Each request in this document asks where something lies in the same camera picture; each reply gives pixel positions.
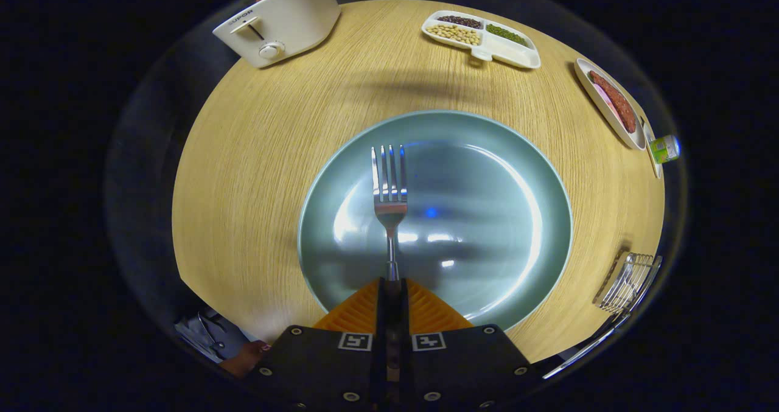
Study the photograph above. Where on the cream toaster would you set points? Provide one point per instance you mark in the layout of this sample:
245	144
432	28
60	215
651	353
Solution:
292	22

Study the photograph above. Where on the light blue plate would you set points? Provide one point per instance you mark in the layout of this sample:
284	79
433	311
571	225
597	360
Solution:
481	217

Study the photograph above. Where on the white divided bean tray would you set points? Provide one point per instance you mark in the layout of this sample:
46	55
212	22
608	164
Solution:
505	50

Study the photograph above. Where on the person's grey clothing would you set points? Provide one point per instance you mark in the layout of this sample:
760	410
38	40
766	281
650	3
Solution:
210	336

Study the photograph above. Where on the white square coaster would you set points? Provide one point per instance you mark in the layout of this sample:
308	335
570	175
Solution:
652	162

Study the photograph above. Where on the green and silver bottle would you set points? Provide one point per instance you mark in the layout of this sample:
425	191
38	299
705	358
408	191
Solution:
664	149

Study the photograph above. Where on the metal cutlery basket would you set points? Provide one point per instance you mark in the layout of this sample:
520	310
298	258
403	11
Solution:
633	278

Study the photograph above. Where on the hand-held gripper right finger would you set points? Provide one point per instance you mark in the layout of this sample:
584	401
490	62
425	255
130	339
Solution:
465	369

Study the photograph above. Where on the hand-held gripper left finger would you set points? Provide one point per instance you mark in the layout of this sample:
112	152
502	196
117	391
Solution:
322	369

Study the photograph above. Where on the white plate with meat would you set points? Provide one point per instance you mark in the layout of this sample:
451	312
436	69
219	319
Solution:
614	104

